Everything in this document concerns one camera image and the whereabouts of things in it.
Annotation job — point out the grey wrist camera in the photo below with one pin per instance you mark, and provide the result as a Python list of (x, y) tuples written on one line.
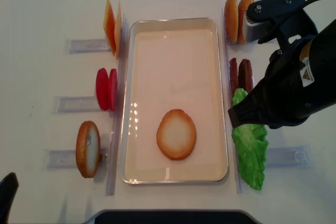
[(253, 30)]

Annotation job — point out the upright bread slice left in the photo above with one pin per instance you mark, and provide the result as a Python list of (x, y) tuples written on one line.
[(88, 149)]

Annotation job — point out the outer brown meat patty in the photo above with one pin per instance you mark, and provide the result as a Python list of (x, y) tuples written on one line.
[(245, 76)]

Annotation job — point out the clear holder rail left bread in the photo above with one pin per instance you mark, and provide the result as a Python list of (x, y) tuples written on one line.
[(59, 159)]

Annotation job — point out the bun slice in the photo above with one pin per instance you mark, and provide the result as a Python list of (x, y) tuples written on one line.
[(231, 20), (242, 7)]

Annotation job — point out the clear holder rail lettuce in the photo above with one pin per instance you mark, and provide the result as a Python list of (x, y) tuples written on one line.
[(295, 156)]

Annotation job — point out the outer bun slice right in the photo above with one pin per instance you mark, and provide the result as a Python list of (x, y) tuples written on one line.
[(242, 7)]

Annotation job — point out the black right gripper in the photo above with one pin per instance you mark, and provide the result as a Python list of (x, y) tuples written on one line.
[(298, 84)]

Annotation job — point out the long clear strip right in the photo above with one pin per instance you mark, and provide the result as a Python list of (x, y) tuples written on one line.
[(229, 101)]

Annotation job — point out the long clear strip left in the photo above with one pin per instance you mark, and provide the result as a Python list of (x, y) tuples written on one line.
[(118, 113)]

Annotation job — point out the white rectangular tray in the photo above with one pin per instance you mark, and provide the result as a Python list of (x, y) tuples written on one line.
[(173, 64)]

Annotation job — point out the inner brown meat patty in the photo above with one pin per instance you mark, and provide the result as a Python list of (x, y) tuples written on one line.
[(233, 75)]

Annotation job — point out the brown meat patty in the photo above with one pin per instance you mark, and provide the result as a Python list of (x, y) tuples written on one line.
[(233, 75), (245, 76)]

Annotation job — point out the outer red tomato slice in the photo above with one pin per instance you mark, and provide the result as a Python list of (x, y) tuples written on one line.
[(102, 81)]

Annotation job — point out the bread slice on tray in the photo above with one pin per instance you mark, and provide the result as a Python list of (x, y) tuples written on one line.
[(176, 135)]

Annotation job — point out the long clear strip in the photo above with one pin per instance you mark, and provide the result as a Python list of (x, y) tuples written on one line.
[(118, 113), (229, 101)]

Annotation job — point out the inner bun slice right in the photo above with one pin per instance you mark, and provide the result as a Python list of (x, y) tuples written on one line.
[(231, 20)]

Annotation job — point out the orange cheese slice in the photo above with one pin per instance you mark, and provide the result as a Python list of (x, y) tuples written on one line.
[(109, 26)]

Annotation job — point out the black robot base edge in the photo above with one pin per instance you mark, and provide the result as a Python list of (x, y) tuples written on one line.
[(170, 216)]

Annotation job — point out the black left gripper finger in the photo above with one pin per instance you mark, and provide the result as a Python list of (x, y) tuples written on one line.
[(8, 188)]

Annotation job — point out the green lettuce leaf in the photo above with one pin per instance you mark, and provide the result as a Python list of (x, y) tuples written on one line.
[(251, 147)]

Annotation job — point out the clear holder rail cheese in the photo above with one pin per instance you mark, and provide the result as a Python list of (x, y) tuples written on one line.
[(87, 46)]

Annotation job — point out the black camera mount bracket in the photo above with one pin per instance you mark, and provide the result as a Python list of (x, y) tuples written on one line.
[(287, 17)]

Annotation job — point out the clear holder rail tomato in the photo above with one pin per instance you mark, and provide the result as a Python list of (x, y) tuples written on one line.
[(75, 105)]

